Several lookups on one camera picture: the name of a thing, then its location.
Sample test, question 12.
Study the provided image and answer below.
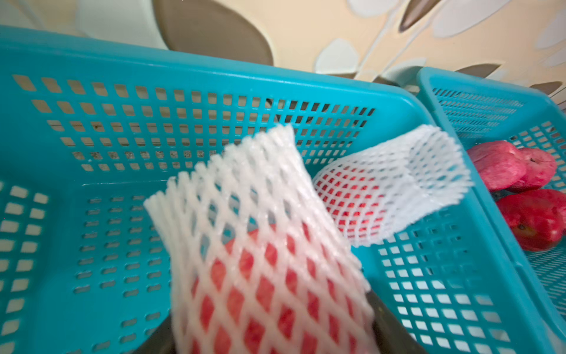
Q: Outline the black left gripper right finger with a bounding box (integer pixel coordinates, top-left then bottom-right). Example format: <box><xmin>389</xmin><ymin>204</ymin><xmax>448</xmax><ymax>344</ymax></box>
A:
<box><xmin>366</xmin><ymin>291</ymin><xmax>427</xmax><ymax>354</ymax></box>

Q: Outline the right teal plastic basket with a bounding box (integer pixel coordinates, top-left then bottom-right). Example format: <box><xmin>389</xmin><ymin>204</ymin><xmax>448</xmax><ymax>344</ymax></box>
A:
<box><xmin>417</xmin><ymin>67</ymin><xmax>565</xmax><ymax>339</ymax></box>

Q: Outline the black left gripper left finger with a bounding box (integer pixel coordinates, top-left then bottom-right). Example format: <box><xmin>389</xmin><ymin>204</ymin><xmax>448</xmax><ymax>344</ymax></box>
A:
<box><xmin>134</xmin><ymin>316</ymin><xmax>176</xmax><ymax>354</ymax></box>

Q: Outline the netted red apple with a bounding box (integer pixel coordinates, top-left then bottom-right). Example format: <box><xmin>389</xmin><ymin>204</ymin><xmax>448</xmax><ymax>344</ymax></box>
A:
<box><xmin>507</xmin><ymin>147</ymin><xmax>557</xmax><ymax>193</ymax></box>
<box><xmin>313</xmin><ymin>125</ymin><xmax>473</xmax><ymax>247</ymax></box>
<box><xmin>144</xmin><ymin>125</ymin><xmax>378</xmax><ymax>353</ymax></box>
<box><xmin>497</xmin><ymin>189</ymin><xmax>565</xmax><ymax>252</ymax></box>

